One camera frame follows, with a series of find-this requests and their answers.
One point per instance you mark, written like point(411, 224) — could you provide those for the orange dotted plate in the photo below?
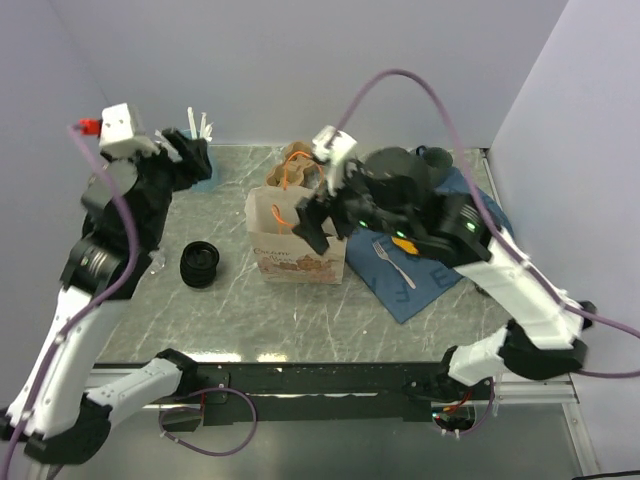
point(406, 245)

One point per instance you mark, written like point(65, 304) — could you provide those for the clear plastic lid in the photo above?
point(158, 261)

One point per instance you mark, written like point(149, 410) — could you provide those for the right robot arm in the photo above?
point(394, 192)

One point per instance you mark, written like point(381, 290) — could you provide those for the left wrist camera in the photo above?
point(120, 133)

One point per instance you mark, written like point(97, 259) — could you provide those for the dark green mug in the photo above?
point(435, 157)

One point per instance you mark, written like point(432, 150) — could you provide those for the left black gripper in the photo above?
point(193, 166)

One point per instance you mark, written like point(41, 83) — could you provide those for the blue letter-print cloth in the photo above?
point(432, 279)

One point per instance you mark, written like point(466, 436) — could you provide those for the white wrapped straw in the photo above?
point(206, 128)
point(191, 121)

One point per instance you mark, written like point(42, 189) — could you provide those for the stack of black lids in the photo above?
point(198, 264)

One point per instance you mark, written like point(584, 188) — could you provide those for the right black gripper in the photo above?
point(313, 212)

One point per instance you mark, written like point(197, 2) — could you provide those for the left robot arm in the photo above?
point(56, 418)

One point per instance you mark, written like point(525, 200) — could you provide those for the brown paper takeout bag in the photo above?
point(282, 256)

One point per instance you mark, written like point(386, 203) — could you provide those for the black mounting base rail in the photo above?
point(321, 391)

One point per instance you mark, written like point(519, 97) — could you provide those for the silver fork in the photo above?
point(383, 255)

